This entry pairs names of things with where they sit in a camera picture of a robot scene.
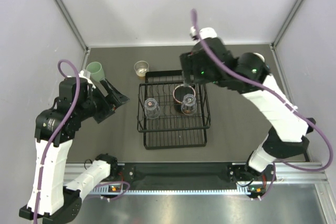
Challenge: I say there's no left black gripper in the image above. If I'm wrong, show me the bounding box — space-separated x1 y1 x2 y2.
77 77 130 122

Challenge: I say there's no red and black skull mug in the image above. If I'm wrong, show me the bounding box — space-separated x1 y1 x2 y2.
173 84 196 114

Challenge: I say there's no small clear glass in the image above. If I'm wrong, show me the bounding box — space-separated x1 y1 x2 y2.
181 94 197 115
144 98 160 119

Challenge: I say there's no light blue ceramic mug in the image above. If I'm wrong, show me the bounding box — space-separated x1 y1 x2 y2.
254 52 269 68

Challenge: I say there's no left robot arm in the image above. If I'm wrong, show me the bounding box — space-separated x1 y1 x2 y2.
19 77 129 223

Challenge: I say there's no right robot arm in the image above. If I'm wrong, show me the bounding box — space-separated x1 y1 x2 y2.
180 37 313 180

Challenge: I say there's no mint green plastic cup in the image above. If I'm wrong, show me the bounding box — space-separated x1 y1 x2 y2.
86 61 106 82

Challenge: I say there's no small steel cup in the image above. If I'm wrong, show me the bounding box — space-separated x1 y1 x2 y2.
134 61 149 80

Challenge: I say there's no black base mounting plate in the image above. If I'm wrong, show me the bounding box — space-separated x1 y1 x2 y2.
115 162 247 190

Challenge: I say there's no black wire dish rack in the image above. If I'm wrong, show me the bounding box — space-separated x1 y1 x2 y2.
137 70 211 150

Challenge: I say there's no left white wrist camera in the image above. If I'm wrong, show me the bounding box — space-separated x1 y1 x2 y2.
64 70 96 89

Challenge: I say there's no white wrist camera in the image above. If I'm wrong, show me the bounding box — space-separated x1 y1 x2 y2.
64 70 96 89
190 26 217 41

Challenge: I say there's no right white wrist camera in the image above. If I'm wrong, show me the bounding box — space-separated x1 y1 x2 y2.
190 26 217 41

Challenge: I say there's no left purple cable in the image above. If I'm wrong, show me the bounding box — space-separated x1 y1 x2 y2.
31 60 132 224

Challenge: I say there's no slotted aluminium cable duct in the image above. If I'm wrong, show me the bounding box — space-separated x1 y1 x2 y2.
89 184 263 197

